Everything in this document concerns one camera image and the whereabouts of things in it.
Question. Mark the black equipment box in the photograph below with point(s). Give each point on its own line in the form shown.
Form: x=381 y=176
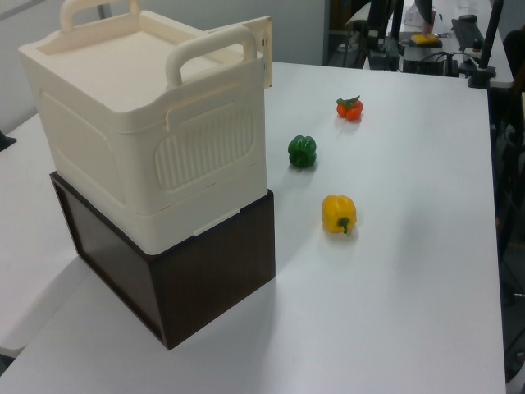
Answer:
x=426 y=59

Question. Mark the dark brown drawer base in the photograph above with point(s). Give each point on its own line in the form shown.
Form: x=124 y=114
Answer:
x=213 y=262

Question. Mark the toy orange cluster with leaves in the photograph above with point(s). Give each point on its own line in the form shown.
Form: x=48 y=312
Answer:
x=350 y=111

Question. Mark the yellow flat block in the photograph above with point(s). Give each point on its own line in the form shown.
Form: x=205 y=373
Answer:
x=424 y=39

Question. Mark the cream plastic cabinet box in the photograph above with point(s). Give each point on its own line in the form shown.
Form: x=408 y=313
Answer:
x=102 y=82

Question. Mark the yellow toy bell pepper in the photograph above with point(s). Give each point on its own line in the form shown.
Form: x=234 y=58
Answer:
x=338 y=211

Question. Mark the black computer mouse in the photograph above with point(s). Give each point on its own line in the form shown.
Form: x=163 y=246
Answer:
x=467 y=17

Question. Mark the green toy bell pepper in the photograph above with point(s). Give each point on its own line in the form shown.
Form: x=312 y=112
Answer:
x=302 y=149

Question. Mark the black computer keyboard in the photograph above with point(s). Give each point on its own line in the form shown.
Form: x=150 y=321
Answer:
x=467 y=33

